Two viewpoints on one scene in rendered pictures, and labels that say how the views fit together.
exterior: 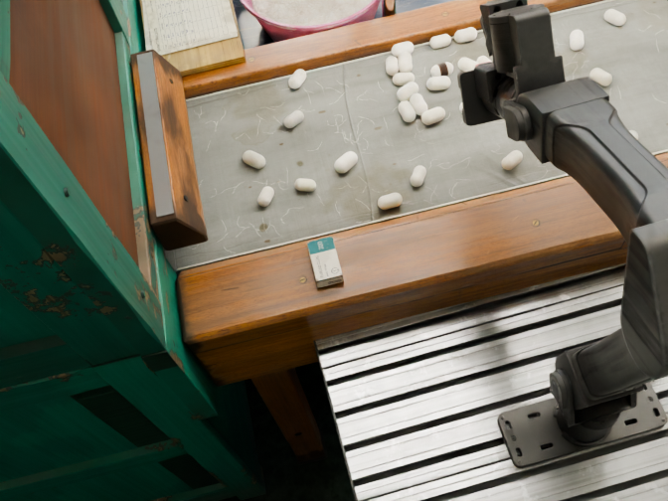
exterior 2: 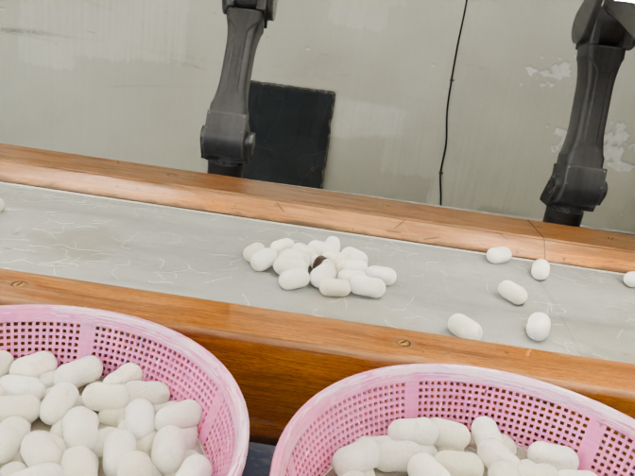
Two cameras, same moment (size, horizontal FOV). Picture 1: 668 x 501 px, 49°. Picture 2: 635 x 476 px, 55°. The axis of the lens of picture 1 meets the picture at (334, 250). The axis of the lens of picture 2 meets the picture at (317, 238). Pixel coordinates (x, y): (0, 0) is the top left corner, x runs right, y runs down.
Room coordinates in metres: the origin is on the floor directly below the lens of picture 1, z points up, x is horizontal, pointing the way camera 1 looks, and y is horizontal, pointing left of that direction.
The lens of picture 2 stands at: (1.30, -0.59, 0.98)
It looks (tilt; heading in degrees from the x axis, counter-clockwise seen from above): 19 degrees down; 185
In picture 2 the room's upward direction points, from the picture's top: 8 degrees clockwise
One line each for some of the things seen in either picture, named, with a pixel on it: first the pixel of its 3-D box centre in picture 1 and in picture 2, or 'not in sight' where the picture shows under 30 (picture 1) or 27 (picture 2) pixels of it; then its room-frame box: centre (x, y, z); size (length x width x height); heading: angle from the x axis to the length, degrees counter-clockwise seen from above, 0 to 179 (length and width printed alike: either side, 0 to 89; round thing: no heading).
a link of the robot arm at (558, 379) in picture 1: (592, 388); (573, 193); (0.22, -0.26, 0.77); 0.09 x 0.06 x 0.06; 96
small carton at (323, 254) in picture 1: (325, 261); not in sight; (0.45, 0.01, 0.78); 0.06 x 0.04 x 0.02; 3
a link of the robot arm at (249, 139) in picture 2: not in sight; (228, 145); (0.28, -0.86, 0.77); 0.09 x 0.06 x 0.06; 95
